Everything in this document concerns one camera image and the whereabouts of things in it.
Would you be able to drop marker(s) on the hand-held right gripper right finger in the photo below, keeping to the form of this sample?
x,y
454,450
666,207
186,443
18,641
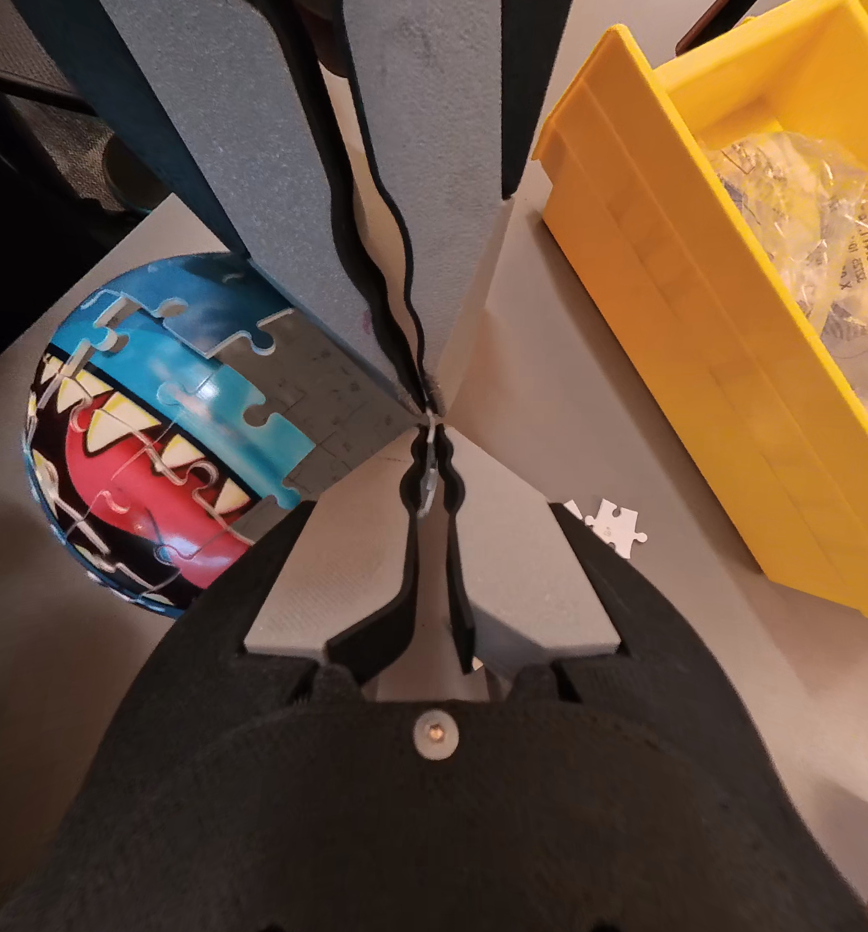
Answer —
x,y
528,575

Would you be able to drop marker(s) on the white puzzle piece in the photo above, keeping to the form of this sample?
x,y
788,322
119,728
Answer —
x,y
573,510
614,528
429,466

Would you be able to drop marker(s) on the black mesh chair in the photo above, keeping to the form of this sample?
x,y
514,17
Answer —
x,y
41,109

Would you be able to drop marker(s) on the clear plastic bag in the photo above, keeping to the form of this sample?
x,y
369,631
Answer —
x,y
827,240

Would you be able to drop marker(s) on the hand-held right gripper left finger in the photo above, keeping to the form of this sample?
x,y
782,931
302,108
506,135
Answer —
x,y
332,575

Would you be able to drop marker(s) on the yellow plastic bin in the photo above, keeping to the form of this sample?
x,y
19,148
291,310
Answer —
x,y
696,291

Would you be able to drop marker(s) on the blue monster puzzle ball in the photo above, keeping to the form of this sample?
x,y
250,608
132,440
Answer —
x,y
150,451

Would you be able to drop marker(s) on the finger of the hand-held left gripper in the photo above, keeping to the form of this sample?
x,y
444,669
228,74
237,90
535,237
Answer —
x,y
244,145
441,145

